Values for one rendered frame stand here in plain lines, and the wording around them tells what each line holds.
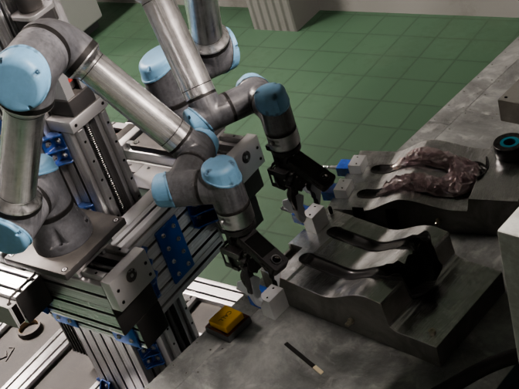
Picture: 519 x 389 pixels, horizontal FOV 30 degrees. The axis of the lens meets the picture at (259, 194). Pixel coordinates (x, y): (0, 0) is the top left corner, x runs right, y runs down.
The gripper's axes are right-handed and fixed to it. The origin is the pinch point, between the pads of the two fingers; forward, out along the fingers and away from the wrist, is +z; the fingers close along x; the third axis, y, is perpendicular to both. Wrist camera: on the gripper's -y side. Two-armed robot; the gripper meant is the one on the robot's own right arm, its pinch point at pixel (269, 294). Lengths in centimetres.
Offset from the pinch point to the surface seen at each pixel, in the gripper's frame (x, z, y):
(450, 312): -19.9, 8.9, -32.7
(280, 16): -241, 86, 237
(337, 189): -44.0, 6.8, 17.2
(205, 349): 10.8, 15.0, 16.7
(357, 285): -13.3, 3.0, -14.0
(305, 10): -254, 89, 230
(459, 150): -70, 7, -3
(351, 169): -54, 8, 21
